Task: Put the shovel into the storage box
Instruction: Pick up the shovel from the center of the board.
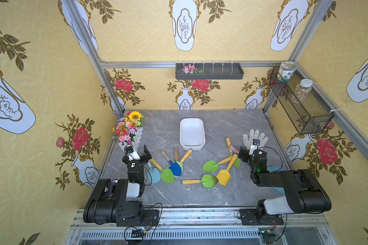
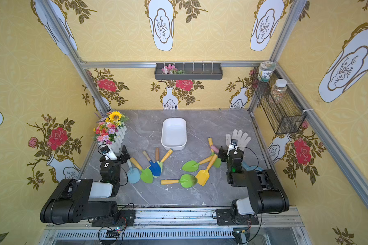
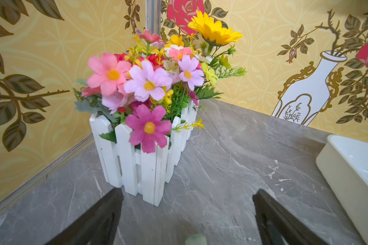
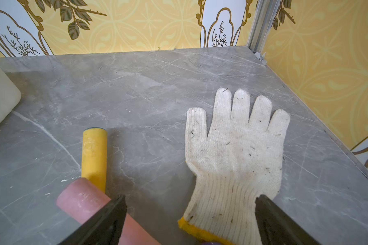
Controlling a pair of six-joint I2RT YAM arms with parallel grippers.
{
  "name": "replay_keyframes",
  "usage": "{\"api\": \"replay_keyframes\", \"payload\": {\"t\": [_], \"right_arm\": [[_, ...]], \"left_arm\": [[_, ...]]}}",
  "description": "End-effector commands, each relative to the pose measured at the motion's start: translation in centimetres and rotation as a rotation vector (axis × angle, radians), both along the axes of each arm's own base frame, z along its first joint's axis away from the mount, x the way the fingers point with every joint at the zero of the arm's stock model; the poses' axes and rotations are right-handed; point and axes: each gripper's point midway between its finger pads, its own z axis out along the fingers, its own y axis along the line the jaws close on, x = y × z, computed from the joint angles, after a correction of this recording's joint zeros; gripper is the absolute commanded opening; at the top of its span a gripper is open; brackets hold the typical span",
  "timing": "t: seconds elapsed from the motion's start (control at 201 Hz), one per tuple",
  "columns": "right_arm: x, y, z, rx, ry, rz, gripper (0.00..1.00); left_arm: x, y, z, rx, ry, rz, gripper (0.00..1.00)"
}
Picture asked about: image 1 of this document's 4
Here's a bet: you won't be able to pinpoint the white knitted work glove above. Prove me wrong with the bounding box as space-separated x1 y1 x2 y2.
243 129 268 150

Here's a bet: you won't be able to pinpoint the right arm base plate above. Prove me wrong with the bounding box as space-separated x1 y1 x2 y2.
238 209 284 226

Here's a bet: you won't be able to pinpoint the blue trowel wooden handle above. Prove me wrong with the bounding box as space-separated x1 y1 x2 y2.
161 150 182 178

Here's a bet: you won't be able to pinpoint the clear jar with white lid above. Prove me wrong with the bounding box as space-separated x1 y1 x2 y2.
294 79 313 102

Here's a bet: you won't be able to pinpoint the dark grey wall shelf tray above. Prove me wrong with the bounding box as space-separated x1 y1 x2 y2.
175 62 244 80

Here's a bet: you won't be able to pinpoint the artificial flowers in white fence pot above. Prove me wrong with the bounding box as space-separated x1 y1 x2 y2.
112 111 148 151

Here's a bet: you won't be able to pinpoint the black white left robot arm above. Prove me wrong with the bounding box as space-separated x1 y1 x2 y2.
83 145 152 226

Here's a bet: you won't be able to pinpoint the yellow square shovel yellow handle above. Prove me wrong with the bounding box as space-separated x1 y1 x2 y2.
216 154 238 186

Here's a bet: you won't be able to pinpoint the right circuit board with wires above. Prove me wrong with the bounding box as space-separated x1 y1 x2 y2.
258 229 276 245

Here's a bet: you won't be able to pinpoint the purple shovel pink handle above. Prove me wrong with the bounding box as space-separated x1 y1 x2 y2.
229 145 240 155

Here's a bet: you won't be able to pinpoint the left circuit board with wires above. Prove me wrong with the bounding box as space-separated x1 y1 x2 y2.
123 225 151 240

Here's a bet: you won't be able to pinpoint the circuit board with wires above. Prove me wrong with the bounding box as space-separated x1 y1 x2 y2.
123 225 151 240
258 229 276 245

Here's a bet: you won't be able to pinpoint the green shovel yellow handle left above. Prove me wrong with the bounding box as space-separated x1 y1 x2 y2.
150 158 175 184

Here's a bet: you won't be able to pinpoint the black wire mesh basket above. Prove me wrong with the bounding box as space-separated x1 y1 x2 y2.
269 67 334 134

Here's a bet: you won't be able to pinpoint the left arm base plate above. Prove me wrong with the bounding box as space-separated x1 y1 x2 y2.
117 209 160 227

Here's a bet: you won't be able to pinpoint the jar with patterned label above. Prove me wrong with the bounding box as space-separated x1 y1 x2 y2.
277 61 297 82

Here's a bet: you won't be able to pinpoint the green shovel lying front centre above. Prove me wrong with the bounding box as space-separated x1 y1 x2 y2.
182 174 219 188

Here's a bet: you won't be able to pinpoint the small pink flowers on shelf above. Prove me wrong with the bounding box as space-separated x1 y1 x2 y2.
182 64 205 75

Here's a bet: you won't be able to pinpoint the yellow scoop with yellow handle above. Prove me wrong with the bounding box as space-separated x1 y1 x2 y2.
180 149 193 163

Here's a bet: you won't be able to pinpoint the light green trowel wooden handle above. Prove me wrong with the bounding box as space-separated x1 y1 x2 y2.
174 148 183 171

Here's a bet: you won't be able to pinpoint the green leaf shovel yellow handle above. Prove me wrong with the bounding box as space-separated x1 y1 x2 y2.
202 156 233 172

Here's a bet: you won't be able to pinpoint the white plastic storage box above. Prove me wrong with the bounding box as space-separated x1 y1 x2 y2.
180 118 205 151

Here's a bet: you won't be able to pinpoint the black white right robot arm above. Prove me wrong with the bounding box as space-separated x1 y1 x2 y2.
233 144 332 219

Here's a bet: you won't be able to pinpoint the light blue shovel pale handle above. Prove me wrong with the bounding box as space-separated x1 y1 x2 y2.
146 162 161 184

